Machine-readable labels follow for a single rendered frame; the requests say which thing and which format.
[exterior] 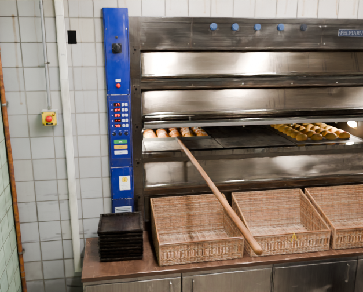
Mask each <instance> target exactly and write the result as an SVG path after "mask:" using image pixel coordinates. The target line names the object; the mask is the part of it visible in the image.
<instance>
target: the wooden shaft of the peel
mask: <svg viewBox="0 0 363 292"><path fill-rule="evenodd" d="M178 143H179V144H180V146H181V147H182V149H183V150H184V151H185V153H186V154H187V156H188V157H189V159H190V160H191V161H192V163H193V164H194V166H195V168H196V169H197V170H198V172H199V173H200V175H201V176H202V177H203V179H204V180H205V182H206V183H207V185H208V186H209V187H210V189H211V190H212V192H213V193H214V195H215V196H216V198H217V199H218V200H219V202H220V204H221V205H222V206H223V208H224V209H225V211H226V212H227V213H228V215H229V217H230V218H231V219H232V221H233V222H234V224H235V225H236V227H237V228H238V229H239V231H240V232H241V234H242V235H243V236H244V238H245V240H246V241H247V242H248V244H249V245H250V247H251V248H252V249H253V251H254V253H255V254H256V255H258V256H260V255H262V253H263V250H262V249H261V247H260V246H259V244H258V243H257V242H256V240H255V239H254V238H253V236H252V235H251V234H250V232H249V231H248V229H247V228H246V227H245V225H244V224H243V223H242V222H241V220H240V219H239V218H238V216H237V215H236V213H235V212H234V211H233V209H232V208H231V207H230V205H229V204H228V202H227V201H226V200H225V198H224V197H223V196H222V194H221V193H220V192H219V191H218V189H217V188H216V186H215V185H214V183H213V182H212V181H211V180H210V178H209V177H208V175H207V174H206V173H205V171H204V170H203V169H202V167H201V166H200V165H199V163H198V162H197V160H196V159H195V158H194V157H193V155H192V154H191V153H190V151H189V150H188V149H187V147H186V146H185V144H184V143H183V142H182V140H181V139H179V140H178Z"/></svg>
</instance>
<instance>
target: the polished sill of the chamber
mask: <svg viewBox="0 0 363 292"><path fill-rule="evenodd" d="M358 148H363V141H362V142H349V143H322V144H296V145H270V146H256V147H230V148H204V149H189V151H190V153H191V154H192V155H193V156H210V155H234V154H259V153H272V152H296V151H320V150H334V149H358ZM186 156H187V154H186V153H185V151H184V150H183V149H178V150H164V151H143V152H142V158H143V159H148V158H173V157H186Z"/></svg>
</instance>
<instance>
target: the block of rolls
mask: <svg viewBox="0 0 363 292"><path fill-rule="evenodd" d="M270 126H271V127H274V128H275V129H278V130H279V131H280V132H283V133H284V134H287V135H288V136H291V137H292V138H296V140H298V141H305V140H307V139H308V138H311V139H312V140H322V138H323V137H325V139H327V140H334V139H336V138H337V137H339V138H342V139H347V138H350V133H348V132H344V131H343V130H340V129H339V130H338V129H337V128H335V127H332V126H328V125H326V124H324V123H294V124H293V125H291V124H273V125H270Z"/></svg>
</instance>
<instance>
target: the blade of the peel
mask: <svg viewBox="0 0 363 292"><path fill-rule="evenodd" d="M180 138H181V139H182V140H202V139H211V136H210V135H209V134H207V136H190V137H180ZM147 141H175V137H161V138H145V137H144V135H143V142H147Z"/></svg>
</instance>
